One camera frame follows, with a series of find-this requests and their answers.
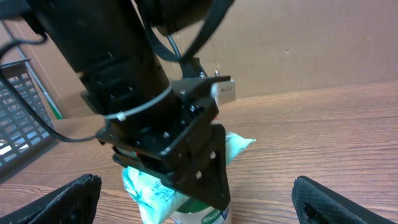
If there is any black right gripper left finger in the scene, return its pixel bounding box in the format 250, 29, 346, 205
1, 174, 102, 224

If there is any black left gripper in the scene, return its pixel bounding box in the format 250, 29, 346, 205
98, 77, 230, 210

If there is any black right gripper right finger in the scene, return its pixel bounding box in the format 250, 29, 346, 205
291, 176, 394, 224

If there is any teal orange tissue pack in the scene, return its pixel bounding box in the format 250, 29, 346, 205
121, 130, 256, 224

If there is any green lid knorr cup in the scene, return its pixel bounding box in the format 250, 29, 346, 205
170, 199, 233, 224

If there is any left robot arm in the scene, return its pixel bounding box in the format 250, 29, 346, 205
1, 0, 232, 210

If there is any white barcode scanner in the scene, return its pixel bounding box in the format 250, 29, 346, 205
211, 80, 236, 106

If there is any grey plastic mesh basket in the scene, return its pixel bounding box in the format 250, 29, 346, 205
1, 58, 57, 183

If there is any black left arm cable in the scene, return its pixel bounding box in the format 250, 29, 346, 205
0, 32, 109, 143

